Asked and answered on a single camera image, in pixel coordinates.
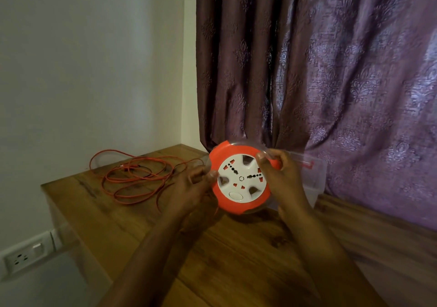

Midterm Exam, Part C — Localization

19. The person's right hand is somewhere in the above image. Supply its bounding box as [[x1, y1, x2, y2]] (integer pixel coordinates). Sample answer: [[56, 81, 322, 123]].
[[256, 148, 310, 215]]

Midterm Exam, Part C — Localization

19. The person's left hand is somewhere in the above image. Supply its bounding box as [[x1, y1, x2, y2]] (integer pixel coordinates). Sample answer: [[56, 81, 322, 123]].
[[167, 165, 219, 219]]

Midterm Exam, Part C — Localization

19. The clear plastic box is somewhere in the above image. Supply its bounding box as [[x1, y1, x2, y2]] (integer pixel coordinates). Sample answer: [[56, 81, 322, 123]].
[[269, 149, 328, 210]]

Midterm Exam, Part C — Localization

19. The orange extension cord reel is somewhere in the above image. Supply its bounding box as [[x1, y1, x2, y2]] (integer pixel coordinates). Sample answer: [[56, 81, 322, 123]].
[[208, 140, 284, 215]]

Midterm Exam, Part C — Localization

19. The orange power cord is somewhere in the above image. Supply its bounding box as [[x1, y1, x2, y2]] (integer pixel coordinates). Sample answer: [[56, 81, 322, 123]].
[[89, 149, 219, 215]]

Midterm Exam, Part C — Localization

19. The person's right forearm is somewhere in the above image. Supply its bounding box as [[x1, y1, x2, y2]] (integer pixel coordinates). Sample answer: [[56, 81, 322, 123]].
[[278, 204, 390, 307]]

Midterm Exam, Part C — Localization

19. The person's left forearm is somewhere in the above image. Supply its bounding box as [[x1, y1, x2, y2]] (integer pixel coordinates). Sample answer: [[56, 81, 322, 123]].
[[99, 211, 192, 307]]

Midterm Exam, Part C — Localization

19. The purple patterned curtain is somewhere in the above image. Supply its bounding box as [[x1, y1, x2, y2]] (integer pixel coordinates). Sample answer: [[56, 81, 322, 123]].
[[195, 0, 437, 230]]

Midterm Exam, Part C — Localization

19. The white wall socket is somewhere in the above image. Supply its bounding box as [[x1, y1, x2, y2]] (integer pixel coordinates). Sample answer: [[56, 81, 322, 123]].
[[0, 230, 64, 280]]

